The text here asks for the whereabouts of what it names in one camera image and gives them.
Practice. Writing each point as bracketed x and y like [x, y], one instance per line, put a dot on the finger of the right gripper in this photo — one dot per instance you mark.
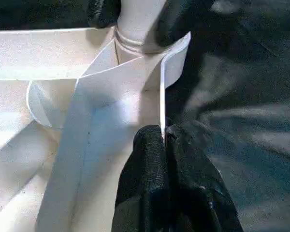
[176, 21]
[104, 14]

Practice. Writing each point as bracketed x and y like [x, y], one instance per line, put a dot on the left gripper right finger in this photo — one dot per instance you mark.
[198, 193]

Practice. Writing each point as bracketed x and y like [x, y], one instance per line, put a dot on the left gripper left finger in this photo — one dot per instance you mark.
[145, 174]

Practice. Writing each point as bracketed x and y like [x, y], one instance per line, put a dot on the white plastic table leg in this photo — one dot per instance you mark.
[137, 19]

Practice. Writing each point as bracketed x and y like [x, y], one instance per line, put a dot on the white plastic table top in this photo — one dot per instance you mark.
[26, 53]

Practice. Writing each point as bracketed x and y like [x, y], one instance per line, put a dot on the black mat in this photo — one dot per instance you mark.
[244, 120]

